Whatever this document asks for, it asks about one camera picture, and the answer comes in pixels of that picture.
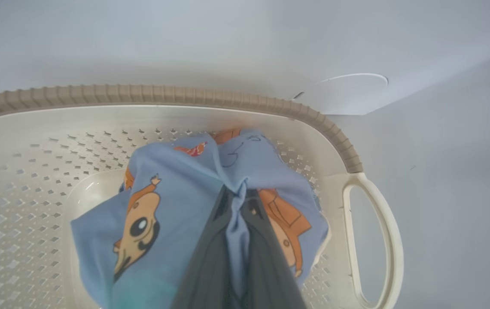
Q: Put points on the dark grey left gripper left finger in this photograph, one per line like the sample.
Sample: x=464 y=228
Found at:
x=206 y=274

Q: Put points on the blue cartoon print garment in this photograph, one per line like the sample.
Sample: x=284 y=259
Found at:
x=176 y=206

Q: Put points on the round white filter cover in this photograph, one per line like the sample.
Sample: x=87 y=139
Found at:
x=348 y=92

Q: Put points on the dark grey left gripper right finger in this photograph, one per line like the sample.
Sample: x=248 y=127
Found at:
x=270 y=274

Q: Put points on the cream perforated laundry basket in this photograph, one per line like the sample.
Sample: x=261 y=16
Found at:
x=21 y=171

